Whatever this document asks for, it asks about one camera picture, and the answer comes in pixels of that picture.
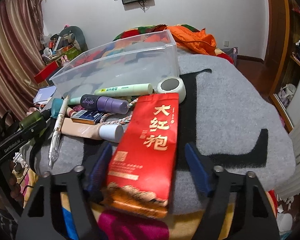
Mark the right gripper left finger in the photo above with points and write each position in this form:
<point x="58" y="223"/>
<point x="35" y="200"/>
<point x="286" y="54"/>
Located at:
<point x="43" y="216"/>

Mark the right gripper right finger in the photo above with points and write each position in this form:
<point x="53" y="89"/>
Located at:
<point x="253" y="215"/>

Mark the green glass bottle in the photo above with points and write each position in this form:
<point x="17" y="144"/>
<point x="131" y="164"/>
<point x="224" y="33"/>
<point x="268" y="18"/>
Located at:
<point x="34" y="117"/>

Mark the white pen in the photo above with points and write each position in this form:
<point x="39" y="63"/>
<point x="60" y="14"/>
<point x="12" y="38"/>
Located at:
<point x="58" y="110"/>

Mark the mint green bottle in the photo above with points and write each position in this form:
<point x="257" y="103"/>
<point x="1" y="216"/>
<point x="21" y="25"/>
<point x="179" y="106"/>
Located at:
<point x="74" y="101"/>

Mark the blue small box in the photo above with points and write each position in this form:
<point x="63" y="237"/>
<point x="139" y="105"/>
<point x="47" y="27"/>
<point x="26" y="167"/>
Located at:
<point x="87" y="117"/>

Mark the purple spray bottle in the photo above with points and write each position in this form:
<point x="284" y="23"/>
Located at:
<point x="104" y="104"/>

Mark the red tea packet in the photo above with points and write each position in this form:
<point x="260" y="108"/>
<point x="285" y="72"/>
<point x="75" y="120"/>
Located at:
<point x="140" y="173"/>

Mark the beige cream tube white cap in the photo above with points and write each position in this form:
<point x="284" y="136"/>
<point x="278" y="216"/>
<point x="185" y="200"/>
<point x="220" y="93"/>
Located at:
<point x="112" y="133"/>

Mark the light green long tube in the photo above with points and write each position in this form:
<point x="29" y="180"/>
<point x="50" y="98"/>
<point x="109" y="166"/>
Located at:
<point x="126" y="90"/>

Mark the white round speaker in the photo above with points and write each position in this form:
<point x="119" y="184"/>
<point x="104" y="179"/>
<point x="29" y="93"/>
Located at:
<point x="172" y="85"/>

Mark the clear plastic storage bin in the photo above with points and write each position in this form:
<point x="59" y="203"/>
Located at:
<point x="146" y="58"/>

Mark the person left hand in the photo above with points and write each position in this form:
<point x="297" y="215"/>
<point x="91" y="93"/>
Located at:
<point x="15" y="188"/>

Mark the blue notebook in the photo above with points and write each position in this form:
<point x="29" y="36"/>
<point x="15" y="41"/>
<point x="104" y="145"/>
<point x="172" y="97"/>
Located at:
<point x="44" y="95"/>

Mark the red long box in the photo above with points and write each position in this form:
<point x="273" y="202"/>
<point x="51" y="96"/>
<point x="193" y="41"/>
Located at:
<point x="48" y="71"/>

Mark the pink bunny doll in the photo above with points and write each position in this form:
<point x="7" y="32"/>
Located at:
<point x="64" y="60"/>

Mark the grey black blanket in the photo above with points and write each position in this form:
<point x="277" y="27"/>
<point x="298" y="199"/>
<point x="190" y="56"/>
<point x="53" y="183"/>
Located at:
<point x="227" y="119"/>

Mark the striped curtain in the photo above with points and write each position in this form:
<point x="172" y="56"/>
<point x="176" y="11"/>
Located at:
<point x="21" y="27"/>

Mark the wooden wardrobe shelf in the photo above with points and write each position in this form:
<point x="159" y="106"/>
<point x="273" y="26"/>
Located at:
<point x="283" y="54"/>

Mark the orange down jacket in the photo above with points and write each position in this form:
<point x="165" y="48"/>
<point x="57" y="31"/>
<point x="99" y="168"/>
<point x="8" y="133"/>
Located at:
<point x="198" y="42"/>

